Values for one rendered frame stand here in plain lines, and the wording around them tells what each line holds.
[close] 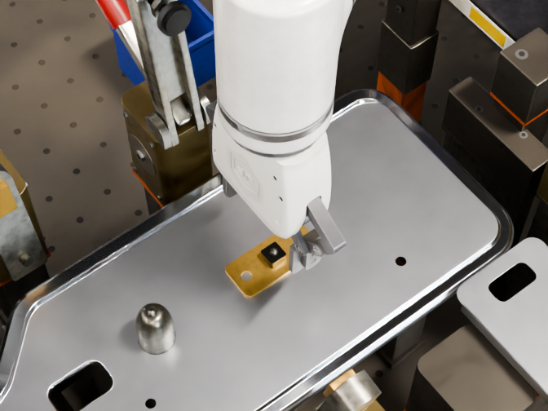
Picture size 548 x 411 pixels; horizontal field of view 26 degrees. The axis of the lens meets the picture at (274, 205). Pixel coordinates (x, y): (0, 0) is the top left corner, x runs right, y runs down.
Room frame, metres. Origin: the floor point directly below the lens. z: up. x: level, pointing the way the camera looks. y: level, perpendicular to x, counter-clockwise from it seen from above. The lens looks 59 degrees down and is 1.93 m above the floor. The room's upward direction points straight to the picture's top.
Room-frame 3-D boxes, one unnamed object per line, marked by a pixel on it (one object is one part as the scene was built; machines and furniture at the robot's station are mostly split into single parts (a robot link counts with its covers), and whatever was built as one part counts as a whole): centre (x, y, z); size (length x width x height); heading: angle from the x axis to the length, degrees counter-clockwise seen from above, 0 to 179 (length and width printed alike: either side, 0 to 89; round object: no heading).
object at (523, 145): (0.66, -0.22, 0.85); 0.12 x 0.03 x 0.30; 37
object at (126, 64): (0.96, 0.14, 0.75); 0.11 x 0.10 x 0.09; 127
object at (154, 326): (0.44, 0.10, 1.02); 0.03 x 0.03 x 0.07
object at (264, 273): (0.51, 0.00, 1.01); 0.08 x 0.04 x 0.01; 127
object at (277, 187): (0.51, 0.00, 1.18); 0.10 x 0.07 x 0.11; 37
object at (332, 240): (0.48, -0.03, 1.14); 0.08 x 0.01 x 0.06; 37
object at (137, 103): (0.65, 0.11, 0.87); 0.10 x 0.07 x 0.35; 37
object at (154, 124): (0.61, 0.10, 1.06); 0.03 x 0.01 x 0.03; 37
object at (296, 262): (0.47, -0.03, 1.09); 0.03 x 0.03 x 0.07; 37
